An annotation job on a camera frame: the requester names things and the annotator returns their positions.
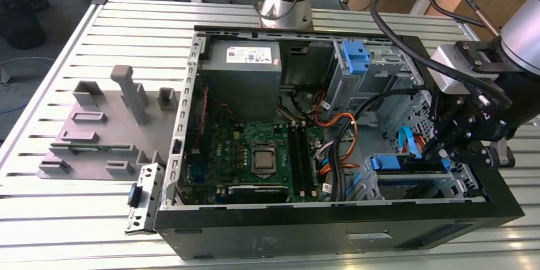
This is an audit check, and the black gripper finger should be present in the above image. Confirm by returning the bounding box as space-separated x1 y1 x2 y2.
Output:
421 94 476 160
442 139 516 168

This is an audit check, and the power wire with black connector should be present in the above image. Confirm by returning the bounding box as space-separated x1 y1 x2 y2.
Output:
410 133 437 159

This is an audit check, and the blue data wire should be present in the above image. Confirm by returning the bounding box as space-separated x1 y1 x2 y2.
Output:
396 126 422 160

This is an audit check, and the hard disk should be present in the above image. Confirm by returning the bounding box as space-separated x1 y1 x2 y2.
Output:
361 154 452 201

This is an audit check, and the silver disk bay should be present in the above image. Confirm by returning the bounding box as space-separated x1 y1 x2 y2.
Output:
357 152 480 201

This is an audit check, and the empty blue disk carrier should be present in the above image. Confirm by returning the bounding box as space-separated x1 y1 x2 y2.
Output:
341 40 370 75

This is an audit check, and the silver drive cage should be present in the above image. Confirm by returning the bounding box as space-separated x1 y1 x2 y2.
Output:
326 40 425 118

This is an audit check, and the black RAM slot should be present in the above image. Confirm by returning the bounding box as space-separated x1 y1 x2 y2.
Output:
288 120 306 198

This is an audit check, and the silver CPU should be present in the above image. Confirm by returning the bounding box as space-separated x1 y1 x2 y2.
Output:
252 151 276 169

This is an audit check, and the CPU socket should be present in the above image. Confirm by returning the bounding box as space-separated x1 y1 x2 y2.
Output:
248 142 278 180

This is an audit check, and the black PC case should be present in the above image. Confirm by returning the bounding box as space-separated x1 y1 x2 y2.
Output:
149 25 526 260

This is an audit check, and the grey power supply unit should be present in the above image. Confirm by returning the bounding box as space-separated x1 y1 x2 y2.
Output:
196 40 284 122

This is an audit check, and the black graphics card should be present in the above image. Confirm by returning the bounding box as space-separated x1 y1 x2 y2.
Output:
226 184 290 204

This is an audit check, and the green motherboard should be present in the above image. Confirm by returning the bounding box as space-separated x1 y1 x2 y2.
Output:
180 120 334 204

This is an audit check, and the silver expansion slot latch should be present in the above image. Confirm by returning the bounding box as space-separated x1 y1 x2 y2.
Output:
124 162 165 236

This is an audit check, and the grey parts rack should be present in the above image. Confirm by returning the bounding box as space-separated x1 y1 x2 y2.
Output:
36 64 182 182

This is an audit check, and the green RAM stick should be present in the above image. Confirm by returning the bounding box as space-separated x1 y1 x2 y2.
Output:
69 145 113 152

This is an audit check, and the black waste bin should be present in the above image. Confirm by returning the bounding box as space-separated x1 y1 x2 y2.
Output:
0 0 48 50

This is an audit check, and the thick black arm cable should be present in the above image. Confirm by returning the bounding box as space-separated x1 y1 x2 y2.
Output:
369 0 513 109

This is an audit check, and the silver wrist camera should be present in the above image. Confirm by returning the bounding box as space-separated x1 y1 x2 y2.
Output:
428 44 480 95

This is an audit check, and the black cable bundle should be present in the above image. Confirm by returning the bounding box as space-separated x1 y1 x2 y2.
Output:
330 88 422 203

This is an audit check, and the coloured power wire bundle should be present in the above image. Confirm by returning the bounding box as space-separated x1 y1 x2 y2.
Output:
313 89 360 176

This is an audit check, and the red black twisted wire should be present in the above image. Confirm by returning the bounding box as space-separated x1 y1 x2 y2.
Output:
201 87 210 144

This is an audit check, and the blue network cable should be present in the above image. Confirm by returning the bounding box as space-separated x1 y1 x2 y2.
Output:
0 56 54 116

